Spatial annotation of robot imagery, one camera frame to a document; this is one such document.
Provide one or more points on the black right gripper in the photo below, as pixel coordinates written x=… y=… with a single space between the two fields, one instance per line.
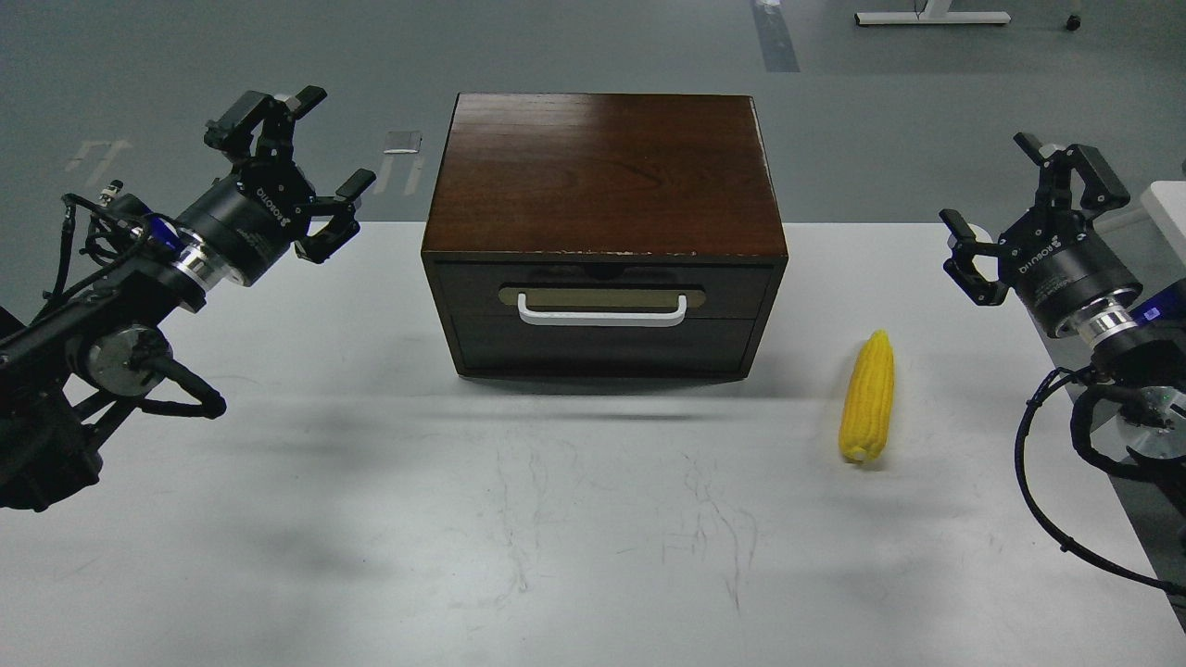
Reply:
x=1070 y=269

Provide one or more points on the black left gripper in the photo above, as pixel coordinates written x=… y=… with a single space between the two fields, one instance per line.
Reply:
x=252 y=216

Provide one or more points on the wooden drawer with white handle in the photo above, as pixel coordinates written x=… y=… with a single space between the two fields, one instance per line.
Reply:
x=712 y=292

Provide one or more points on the yellow corn cob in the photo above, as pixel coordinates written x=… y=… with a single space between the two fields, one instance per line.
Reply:
x=868 y=405

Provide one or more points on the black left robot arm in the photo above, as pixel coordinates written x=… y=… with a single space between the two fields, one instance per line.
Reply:
x=95 y=353

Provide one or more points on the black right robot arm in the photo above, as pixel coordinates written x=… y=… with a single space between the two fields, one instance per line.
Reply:
x=1128 y=418

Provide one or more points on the dark wooden drawer cabinet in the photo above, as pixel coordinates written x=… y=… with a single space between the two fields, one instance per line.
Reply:
x=604 y=178

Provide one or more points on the white table leg base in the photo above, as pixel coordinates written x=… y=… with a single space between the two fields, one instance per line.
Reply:
x=931 y=13

